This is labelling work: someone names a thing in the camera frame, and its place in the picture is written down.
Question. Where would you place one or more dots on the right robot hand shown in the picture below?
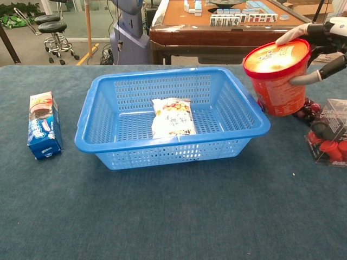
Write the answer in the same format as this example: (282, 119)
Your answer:
(329, 29)

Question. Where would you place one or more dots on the red instant noodle cup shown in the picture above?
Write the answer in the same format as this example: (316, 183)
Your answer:
(279, 86)

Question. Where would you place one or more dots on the white snack packet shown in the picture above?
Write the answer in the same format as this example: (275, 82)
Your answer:
(173, 120)

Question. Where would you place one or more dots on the clear box red candies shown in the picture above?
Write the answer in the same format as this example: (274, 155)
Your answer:
(330, 135)

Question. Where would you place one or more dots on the blue plastic mesh basket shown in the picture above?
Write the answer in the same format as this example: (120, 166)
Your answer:
(168, 155)

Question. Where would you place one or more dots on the row of red-printed mahjong tiles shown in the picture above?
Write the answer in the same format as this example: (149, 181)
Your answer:
(261, 18)

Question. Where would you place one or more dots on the dark red grape bunch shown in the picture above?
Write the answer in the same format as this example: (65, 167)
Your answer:
(309, 111)

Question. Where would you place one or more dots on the row of dark-printed mahjong tiles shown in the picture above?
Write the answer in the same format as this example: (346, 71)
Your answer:
(226, 20)

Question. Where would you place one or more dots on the brown mahjong table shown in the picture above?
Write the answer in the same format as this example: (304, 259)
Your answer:
(195, 38)

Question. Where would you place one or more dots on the stack of blue-backed mahjong tiles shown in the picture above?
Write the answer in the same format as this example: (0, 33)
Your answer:
(193, 6)

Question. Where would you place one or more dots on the teal felt table cloth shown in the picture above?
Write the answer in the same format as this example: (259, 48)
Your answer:
(168, 214)

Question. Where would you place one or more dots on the blue cookie box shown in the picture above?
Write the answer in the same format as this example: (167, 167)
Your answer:
(44, 127)

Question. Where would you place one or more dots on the green bag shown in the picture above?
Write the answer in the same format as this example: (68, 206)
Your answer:
(13, 21)

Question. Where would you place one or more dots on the black table leg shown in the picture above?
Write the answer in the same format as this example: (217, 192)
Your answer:
(9, 46)

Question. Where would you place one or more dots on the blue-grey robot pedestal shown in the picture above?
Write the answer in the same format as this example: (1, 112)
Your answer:
(127, 38)

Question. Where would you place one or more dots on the wooden post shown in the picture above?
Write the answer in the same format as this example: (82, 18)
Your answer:
(89, 27)

